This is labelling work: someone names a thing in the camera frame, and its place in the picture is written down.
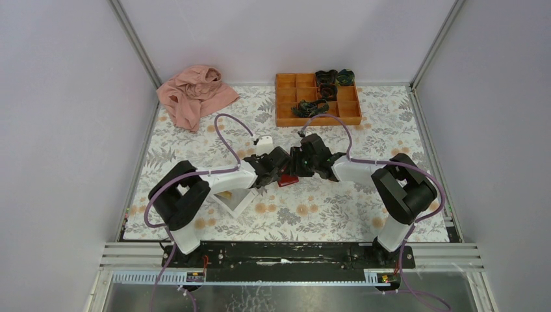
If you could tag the camouflage rolled belt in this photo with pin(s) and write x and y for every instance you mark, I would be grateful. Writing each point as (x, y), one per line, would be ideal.
(308, 109)

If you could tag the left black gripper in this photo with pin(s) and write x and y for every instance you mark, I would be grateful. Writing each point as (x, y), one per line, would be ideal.
(257, 158)

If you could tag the red card holder wallet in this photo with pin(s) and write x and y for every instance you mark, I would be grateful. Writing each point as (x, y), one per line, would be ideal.
(287, 180)

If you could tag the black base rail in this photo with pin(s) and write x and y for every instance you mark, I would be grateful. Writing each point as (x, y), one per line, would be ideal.
(224, 261)

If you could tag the black rolled belt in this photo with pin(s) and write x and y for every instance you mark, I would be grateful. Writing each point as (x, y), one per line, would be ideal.
(326, 77)

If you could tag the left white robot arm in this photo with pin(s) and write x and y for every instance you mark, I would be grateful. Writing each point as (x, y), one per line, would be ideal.
(178, 197)

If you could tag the pink crumpled cloth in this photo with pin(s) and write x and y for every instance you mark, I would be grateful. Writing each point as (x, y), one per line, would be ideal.
(196, 92)

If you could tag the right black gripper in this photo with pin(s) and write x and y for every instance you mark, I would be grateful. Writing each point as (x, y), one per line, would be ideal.
(297, 153)

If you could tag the loose gold card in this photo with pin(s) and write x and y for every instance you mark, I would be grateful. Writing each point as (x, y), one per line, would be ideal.
(227, 195)

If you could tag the floral table mat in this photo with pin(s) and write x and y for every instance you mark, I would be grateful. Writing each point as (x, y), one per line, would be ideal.
(313, 209)

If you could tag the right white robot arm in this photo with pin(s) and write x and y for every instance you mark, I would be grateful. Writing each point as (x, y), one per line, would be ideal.
(405, 190)

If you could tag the dark rolled belt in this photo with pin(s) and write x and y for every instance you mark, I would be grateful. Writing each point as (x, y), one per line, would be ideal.
(328, 91)

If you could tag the white plastic card box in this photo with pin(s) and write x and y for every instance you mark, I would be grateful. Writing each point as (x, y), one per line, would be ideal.
(242, 198)

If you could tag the green rolled belt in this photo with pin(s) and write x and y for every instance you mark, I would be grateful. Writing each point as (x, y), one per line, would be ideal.
(345, 77)

